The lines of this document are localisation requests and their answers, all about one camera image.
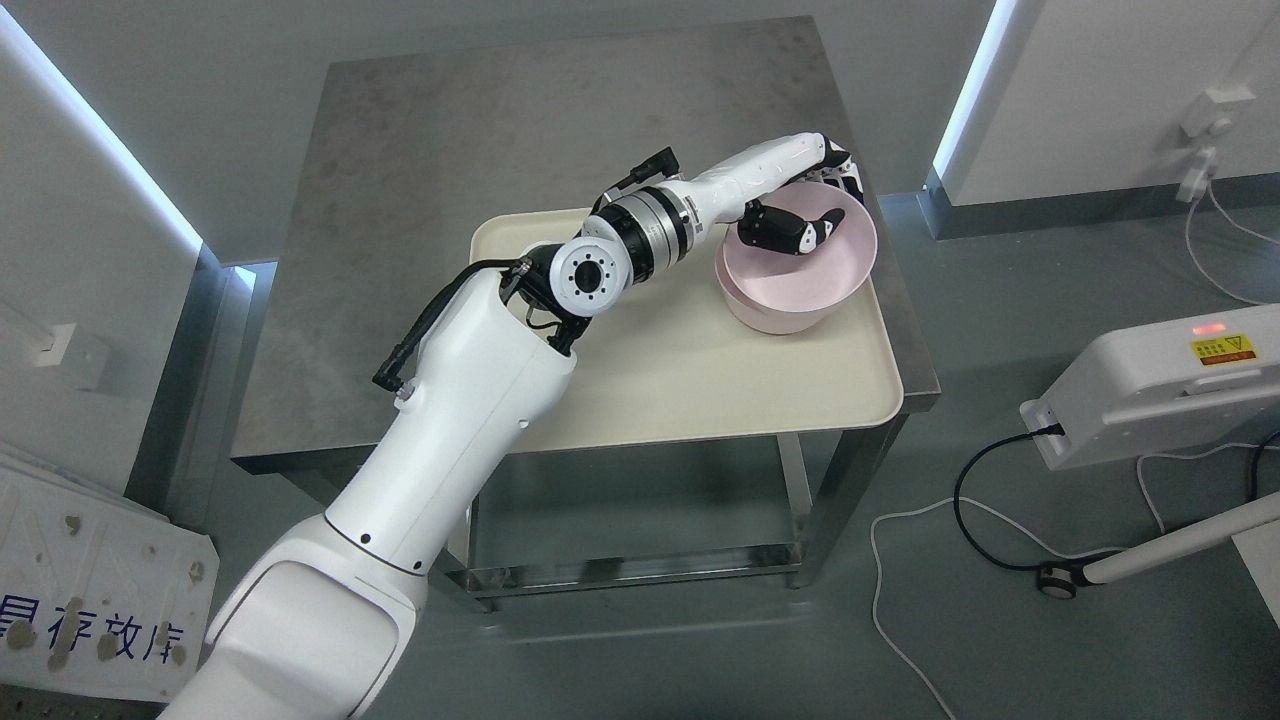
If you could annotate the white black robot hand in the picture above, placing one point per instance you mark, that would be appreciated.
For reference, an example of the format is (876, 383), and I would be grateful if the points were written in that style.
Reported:
(731, 192)

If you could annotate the pink bowl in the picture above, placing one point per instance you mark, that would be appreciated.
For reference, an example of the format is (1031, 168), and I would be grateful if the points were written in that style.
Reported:
(838, 265)
(766, 320)

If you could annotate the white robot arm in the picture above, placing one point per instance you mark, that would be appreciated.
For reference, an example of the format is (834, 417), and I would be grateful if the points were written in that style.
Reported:
(317, 626)

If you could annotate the cream plastic tray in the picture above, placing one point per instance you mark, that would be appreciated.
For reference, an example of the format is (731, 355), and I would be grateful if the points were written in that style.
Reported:
(670, 362)

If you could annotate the stainless steel table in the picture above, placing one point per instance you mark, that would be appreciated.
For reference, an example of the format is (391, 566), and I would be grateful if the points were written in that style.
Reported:
(410, 154)

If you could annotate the white stand leg with caster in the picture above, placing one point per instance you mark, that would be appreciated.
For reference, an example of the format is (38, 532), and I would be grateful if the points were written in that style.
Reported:
(1062, 580)

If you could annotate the white machine with warning label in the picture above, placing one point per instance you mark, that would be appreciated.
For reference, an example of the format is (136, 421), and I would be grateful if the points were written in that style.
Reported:
(1159, 386)

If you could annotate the white sign board blue letters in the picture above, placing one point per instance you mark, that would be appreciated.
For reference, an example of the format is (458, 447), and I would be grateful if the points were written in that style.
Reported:
(100, 597)

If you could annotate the white wall socket plug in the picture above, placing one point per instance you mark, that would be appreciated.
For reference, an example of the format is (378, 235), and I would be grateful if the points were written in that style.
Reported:
(1214, 113)

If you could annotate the white wall box left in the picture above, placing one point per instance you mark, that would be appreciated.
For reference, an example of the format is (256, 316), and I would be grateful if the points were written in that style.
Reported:
(65, 351)

